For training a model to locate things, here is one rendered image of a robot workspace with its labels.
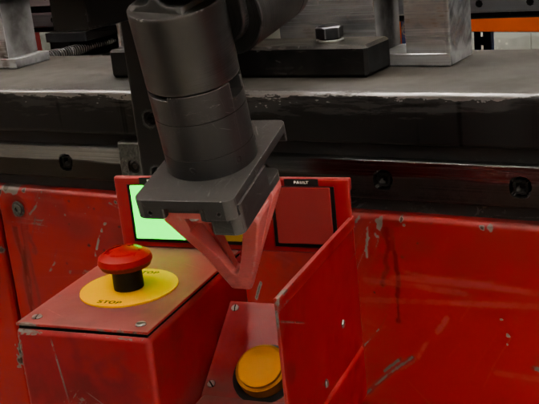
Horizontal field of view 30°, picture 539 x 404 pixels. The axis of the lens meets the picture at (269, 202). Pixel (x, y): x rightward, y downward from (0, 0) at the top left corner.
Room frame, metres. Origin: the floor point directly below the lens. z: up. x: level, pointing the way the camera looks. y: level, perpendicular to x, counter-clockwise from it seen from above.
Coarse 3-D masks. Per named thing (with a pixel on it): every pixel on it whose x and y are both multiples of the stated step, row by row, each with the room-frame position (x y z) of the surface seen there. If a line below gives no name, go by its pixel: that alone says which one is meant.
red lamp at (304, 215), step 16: (288, 192) 0.72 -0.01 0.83; (304, 192) 0.72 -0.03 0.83; (320, 192) 0.71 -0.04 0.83; (288, 208) 0.72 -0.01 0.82; (304, 208) 0.72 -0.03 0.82; (320, 208) 0.71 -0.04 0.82; (288, 224) 0.73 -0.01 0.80; (304, 224) 0.72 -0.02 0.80; (320, 224) 0.72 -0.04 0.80; (288, 240) 0.73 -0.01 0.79; (304, 240) 0.72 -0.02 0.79; (320, 240) 0.72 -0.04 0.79
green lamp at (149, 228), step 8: (136, 192) 0.78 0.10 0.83; (136, 208) 0.78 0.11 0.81; (136, 216) 0.78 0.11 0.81; (136, 224) 0.78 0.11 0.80; (144, 224) 0.77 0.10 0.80; (152, 224) 0.77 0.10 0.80; (160, 224) 0.77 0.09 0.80; (168, 224) 0.77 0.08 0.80; (136, 232) 0.78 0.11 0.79; (144, 232) 0.77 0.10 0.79; (152, 232) 0.77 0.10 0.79; (160, 232) 0.77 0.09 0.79; (168, 232) 0.77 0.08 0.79; (176, 232) 0.76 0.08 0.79
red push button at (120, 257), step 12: (108, 252) 0.69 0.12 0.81; (120, 252) 0.68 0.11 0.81; (132, 252) 0.68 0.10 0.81; (144, 252) 0.68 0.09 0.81; (108, 264) 0.67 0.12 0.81; (120, 264) 0.67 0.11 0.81; (132, 264) 0.67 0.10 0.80; (144, 264) 0.68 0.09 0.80; (120, 276) 0.68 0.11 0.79; (132, 276) 0.68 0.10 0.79; (120, 288) 0.68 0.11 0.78; (132, 288) 0.68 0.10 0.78
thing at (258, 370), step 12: (252, 348) 0.66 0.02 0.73; (264, 348) 0.66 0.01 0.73; (276, 348) 0.66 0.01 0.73; (240, 360) 0.66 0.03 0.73; (252, 360) 0.65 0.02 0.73; (264, 360) 0.65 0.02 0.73; (276, 360) 0.65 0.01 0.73; (240, 372) 0.65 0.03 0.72; (252, 372) 0.65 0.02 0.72; (264, 372) 0.64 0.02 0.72; (276, 372) 0.64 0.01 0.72; (240, 384) 0.64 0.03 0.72; (252, 384) 0.64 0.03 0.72; (264, 384) 0.63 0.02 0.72; (276, 384) 0.63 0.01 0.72; (252, 396) 0.64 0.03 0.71; (264, 396) 0.64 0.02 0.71
